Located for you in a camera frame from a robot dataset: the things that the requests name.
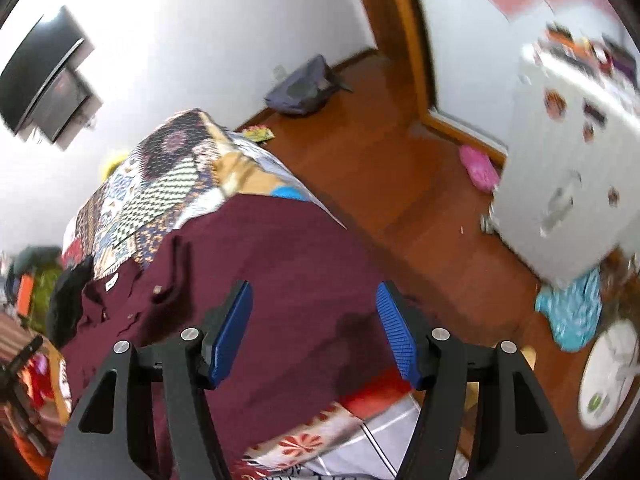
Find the colourful flat packet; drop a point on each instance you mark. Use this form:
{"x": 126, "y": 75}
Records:
{"x": 258, "y": 133}

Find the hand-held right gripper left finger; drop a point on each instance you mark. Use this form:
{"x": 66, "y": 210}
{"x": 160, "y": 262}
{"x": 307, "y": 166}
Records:
{"x": 232, "y": 330}

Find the red plush toy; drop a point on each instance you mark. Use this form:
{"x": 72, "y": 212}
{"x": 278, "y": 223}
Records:
{"x": 37, "y": 377}

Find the patchwork bedsheet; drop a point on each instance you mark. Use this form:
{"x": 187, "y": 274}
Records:
{"x": 165, "y": 180}

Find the wooden door frame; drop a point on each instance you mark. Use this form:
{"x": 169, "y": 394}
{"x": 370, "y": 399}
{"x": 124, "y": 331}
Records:
{"x": 405, "y": 35}

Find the grey bag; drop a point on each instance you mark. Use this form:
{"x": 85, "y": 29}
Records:
{"x": 300, "y": 90}

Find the white red floral sheet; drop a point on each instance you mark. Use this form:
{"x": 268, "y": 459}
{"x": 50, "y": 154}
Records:
{"x": 300, "y": 445}

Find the black stand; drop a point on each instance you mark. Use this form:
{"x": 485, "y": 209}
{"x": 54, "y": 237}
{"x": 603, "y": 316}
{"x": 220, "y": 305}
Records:
{"x": 22, "y": 357}

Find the black wall television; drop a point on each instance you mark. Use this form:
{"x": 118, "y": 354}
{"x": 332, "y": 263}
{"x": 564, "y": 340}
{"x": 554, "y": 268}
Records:
{"x": 40, "y": 65}

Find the pink slipper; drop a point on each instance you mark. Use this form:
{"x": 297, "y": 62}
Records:
{"x": 479, "y": 167}

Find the black cloth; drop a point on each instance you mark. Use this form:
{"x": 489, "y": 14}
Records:
{"x": 67, "y": 300}

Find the teal patterned cloth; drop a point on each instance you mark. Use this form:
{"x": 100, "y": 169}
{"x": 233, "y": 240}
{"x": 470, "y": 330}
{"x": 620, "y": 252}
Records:
{"x": 572, "y": 310}

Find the maroon shirt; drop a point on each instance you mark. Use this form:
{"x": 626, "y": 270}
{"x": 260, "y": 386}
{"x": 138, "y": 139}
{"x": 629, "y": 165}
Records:
{"x": 300, "y": 270}

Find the white refrigerator with stickers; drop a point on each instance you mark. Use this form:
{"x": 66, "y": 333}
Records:
{"x": 560, "y": 185}

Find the orange box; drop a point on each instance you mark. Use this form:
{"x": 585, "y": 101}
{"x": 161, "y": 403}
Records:
{"x": 23, "y": 295}

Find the small black wall monitor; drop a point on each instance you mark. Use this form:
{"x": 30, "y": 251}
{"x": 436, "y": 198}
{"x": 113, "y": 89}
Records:
{"x": 62, "y": 110}

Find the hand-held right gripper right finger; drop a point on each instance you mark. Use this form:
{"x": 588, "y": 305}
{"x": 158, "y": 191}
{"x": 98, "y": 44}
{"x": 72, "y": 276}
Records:
{"x": 396, "y": 330}

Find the white wall socket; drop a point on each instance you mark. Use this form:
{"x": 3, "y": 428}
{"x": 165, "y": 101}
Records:
{"x": 278, "y": 72}

